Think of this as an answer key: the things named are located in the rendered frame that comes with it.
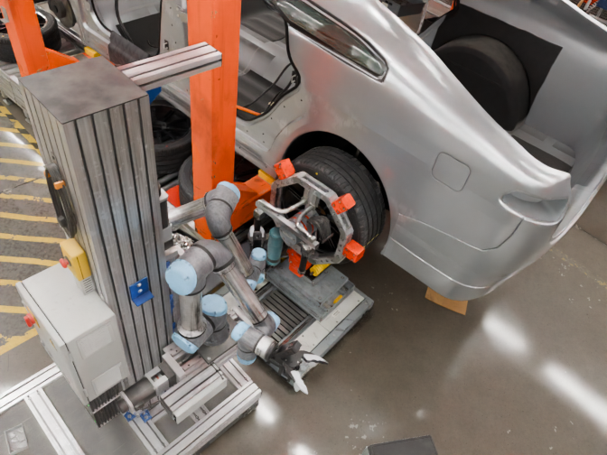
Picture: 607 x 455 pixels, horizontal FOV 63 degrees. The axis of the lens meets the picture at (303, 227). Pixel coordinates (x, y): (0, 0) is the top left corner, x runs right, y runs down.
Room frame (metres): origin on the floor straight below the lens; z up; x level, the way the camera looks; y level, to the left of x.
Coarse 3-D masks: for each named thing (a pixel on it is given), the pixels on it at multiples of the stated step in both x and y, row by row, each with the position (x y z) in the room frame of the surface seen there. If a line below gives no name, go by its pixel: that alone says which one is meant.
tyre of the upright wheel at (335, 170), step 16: (304, 160) 2.12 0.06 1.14; (320, 160) 2.11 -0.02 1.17; (336, 160) 2.13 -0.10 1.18; (352, 160) 2.16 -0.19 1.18; (320, 176) 2.03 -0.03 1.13; (336, 176) 2.00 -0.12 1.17; (352, 176) 2.04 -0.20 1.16; (368, 176) 2.09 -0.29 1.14; (336, 192) 1.96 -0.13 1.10; (352, 192) 1.95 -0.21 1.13; (368, 192) 2.01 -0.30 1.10; (352, 208) 1.90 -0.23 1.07; (368, 208) 1.94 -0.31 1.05; (384, 208) 2.04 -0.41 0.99; (352, 224) 1.89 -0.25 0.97; (368, 224) 1.90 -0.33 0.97; (384, 224) 2.02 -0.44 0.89; (368, 240) 1.89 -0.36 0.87
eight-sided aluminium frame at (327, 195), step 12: (276, 180) 2.11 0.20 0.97; (288, 180) 2.03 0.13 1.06; (300, 180) 1.99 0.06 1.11; (312, 180) 2.00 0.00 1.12; (276, 192) 2.08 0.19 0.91; (312, 192) 1.94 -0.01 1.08; (324, 192) 1.92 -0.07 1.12; (276, 204) 2.12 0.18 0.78; (336, 216) 1.85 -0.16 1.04; (348, 228) 1.83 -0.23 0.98; (348, 240) 1.84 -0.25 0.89; (300, 252) 1.94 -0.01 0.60; (336, 252) 1.82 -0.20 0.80; (324, 264) 1.85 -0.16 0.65
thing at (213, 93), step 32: (192, 0) 2.00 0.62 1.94; (224, 0) 1.99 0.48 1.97; (192, 32) 2.00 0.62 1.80; (224, 32) 1.99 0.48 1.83; (224, 64) 1.99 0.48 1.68; (192, 96) 2.01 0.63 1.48; (224, 96) 2.00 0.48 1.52; (192, 128) 2.01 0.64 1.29; (224, 128) 2.00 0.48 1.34; (192, 160) 2.02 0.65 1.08; (224, 160) 2.00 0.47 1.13
